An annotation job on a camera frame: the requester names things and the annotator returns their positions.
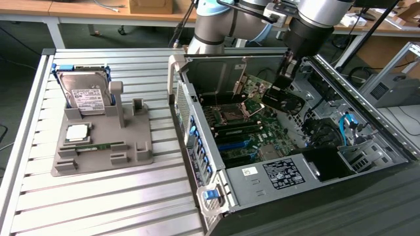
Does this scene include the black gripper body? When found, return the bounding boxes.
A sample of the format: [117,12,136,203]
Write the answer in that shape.
[283,18,335,59]

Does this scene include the wooden desk white legs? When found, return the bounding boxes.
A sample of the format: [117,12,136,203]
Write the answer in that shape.
[0,0,197,49]

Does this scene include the black graphics card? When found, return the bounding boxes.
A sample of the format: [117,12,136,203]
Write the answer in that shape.
[231,56,304,115]

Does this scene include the light grey cable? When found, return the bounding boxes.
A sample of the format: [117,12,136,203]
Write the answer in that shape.
[93,0,127,12]

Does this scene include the silver hard disk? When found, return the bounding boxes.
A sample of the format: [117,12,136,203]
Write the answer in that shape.
[59,71,111,116]

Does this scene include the green RAM stick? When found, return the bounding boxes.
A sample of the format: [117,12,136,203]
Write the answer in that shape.
[75,144,112,150]

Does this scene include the blue wire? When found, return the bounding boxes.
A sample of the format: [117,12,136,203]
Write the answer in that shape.
[339,113,360,148]

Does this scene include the perforated metal drive cage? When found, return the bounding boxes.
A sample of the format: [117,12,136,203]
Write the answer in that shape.
[275,75,332,123]

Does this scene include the grey parts rack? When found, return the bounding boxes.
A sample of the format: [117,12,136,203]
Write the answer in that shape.
[51,81,155,177]

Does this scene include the grey chipset heatsink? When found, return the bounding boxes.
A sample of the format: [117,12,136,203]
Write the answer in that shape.
[259,145,283,159]

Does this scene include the hard disk drive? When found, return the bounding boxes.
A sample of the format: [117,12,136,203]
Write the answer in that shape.
[51,63,115,110]

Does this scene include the green motherboard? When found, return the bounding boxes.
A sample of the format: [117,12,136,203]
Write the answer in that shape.
[201,98,296,167]

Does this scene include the black RAM stick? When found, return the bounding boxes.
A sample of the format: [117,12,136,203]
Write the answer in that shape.
[215,125,261,137]

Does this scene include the brown cardboard box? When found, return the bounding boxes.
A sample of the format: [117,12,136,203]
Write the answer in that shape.
[128,0,173,14]

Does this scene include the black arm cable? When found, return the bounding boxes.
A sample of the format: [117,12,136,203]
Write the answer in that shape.
[168,0,200,48]

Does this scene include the open grey PC case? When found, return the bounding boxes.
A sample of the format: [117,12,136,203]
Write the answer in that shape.
[167,48,420,236]

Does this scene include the white box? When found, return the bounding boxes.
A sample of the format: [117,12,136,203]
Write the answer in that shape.
[340,13,368,27]

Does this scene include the black tripod pole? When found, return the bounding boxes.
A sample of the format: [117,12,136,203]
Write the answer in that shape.
[335,0,403,73]

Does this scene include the grey power supply unit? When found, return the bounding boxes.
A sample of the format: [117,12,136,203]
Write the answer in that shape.
[224,153,321,207]

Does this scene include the cluttered wooden desk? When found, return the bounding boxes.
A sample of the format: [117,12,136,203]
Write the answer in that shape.
[275,0,420,69]

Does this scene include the aluminium frame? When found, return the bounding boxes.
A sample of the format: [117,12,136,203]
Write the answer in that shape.
[377,41,420,82]

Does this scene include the grey computer tower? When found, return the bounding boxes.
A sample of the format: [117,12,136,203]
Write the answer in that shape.
[359,72,420,109]

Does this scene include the silver CPU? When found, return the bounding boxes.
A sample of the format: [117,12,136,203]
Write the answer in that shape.
[65,125,91,143]

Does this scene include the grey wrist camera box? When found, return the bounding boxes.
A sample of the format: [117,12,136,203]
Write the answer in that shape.
[261,2,296,28]

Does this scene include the grey metal disk bay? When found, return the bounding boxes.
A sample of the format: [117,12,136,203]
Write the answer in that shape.
[337,140,408,173]

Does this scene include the CPU socket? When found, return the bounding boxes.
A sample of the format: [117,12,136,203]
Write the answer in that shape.
[216,104,251,123]

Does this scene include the black monitor stand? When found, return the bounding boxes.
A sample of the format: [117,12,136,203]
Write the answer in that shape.
[353,0,377,22]

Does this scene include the metal socket cover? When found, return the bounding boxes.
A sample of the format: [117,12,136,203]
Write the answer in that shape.
[239,98,267,116]

